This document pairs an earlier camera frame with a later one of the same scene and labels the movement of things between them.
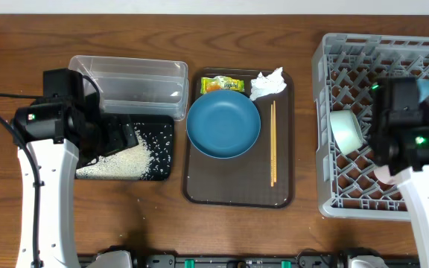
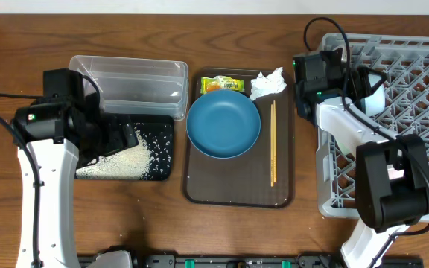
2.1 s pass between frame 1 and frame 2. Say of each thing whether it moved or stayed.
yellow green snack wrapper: stayed
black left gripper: stayed
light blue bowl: moved
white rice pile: stayed
